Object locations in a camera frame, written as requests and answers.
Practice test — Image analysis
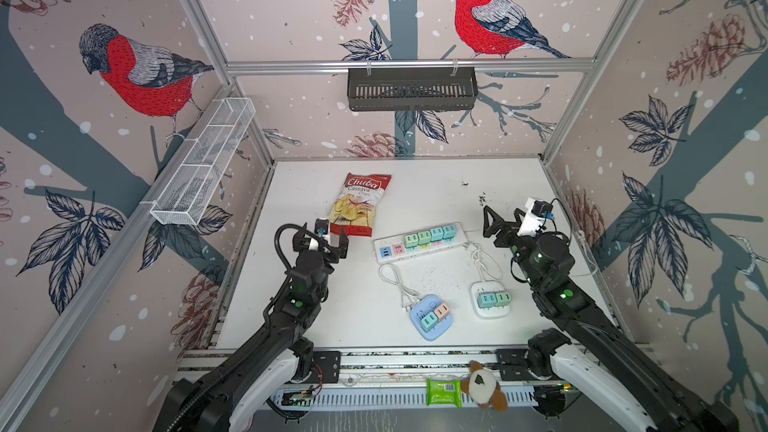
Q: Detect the white long power strip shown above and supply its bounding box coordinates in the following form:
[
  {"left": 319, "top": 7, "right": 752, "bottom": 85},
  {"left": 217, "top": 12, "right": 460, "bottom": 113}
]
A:
[{"left": 373, "top": 222, "right": 469, "bottom": 265}]

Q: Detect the white square power socket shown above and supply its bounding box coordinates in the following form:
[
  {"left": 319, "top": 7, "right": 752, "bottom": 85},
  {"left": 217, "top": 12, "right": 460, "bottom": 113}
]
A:
[{"left": 470, "top": 280, "right": 512, "bottom": 319}]

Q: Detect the green plug adapter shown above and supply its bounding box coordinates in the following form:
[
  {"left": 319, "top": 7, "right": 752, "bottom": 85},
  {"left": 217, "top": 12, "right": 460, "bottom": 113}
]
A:
[
  {"left": 495, "top": 291, "right": 511, "bottom": 307},
  {"left": 404, "top": 234, "right": 419, "bottom": 249},
  {"left": 417, "top": 230, "right": 432, "bottom": 246}
]

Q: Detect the pink plug adapter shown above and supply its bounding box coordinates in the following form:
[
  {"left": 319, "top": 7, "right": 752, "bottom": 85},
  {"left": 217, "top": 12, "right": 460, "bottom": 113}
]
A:
[{"left": 433, "top": 303, "right": 450, "bottom": 322}]

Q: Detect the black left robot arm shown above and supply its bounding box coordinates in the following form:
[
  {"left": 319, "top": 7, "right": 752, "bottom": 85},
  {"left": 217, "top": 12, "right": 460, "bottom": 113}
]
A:
[{"left": 153, "top": 219, "right": 349, "bottom": 431}]

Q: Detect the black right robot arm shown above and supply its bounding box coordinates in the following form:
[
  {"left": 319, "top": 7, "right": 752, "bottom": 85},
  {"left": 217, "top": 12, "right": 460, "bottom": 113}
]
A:
[{"left": 483, "top": 201, "right": 739, "bottom": 431}]

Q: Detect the red Chuba cassava chips bag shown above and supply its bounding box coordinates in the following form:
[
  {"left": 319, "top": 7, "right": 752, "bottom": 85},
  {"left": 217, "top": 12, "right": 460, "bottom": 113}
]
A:
[{"left": 328, "top": 173, "right": 391, "bottom": 237}]

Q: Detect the blue square power socket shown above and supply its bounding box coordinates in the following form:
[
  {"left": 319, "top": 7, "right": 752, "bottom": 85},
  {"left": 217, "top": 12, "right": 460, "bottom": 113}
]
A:
[{"left": 409, "top": 294, "right": 453, "bottom": 341}]

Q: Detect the brown white plush toy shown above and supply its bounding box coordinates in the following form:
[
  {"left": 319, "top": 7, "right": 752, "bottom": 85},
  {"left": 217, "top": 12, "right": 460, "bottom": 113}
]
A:
[{"left": 460, "top": 361, "right": 509, "bottom": 412}]

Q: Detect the green wet wipes pack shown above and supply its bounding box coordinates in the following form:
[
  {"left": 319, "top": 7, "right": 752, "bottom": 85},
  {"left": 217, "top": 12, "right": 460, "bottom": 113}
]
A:
[{"left": 426, "top": 379, "right": 462, "bottom": 408}]

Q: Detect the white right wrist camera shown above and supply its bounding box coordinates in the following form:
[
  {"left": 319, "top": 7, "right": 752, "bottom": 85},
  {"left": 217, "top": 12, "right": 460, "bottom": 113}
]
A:
[{"left": 518, "top": 197, "right": 553, "bottom": 237}]

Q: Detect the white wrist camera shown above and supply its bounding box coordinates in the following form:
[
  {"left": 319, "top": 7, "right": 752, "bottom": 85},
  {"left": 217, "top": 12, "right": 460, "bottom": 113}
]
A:
[
  {"left": 518, "top": 197, "right": 553, "bottom": 237},
  {"left": 308, "top": 218, "right": 330, "bottom": 251}
]

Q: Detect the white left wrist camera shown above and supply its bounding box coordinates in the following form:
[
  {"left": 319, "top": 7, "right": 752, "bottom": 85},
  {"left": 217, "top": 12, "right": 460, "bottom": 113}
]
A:
[{"left": 308, "top": 218, "right": 330, "bottom": 251}]

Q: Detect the white power cable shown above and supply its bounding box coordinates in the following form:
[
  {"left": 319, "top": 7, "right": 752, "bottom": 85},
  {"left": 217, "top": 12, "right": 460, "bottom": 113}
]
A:
[{"left": 464, "top": 215, "right": 601, "bottom": 280}]

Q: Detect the white coiled cable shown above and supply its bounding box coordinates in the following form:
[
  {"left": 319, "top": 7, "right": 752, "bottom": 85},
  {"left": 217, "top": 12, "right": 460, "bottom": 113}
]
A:
[{"left": 377, "top": 262, "right": 421, "bottom": 312}]

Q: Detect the black hanging wire basket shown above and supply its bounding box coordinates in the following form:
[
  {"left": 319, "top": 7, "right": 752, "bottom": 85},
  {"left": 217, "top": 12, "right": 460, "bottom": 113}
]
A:
[{"left": 347, "top": 67, "right": 478, "bottom": 112}]

